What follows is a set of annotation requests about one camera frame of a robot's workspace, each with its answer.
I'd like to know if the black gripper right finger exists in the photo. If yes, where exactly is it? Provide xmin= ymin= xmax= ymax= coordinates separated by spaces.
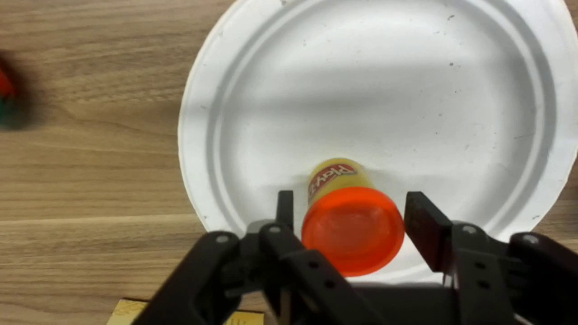
xmin=402 ymin=190 xmax=578 ymax=325

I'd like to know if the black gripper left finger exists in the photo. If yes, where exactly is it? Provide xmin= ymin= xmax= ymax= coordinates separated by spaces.
xmin=131 ymin=190 xmax=386 ymax=325

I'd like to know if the yellow tub with orange lid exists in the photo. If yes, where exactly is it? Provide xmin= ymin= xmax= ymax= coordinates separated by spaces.
xmin=299 ymin=157 xmax=406 ymax=278

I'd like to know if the red toy strawberry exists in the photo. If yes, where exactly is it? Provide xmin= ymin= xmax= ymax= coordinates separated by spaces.
xmin=0 ymin=52 xmax=25 ymax=132

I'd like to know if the white paper plate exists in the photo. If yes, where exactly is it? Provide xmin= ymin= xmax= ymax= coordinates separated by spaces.
xmin=177 ymin=0 xmax=578 ymax=285

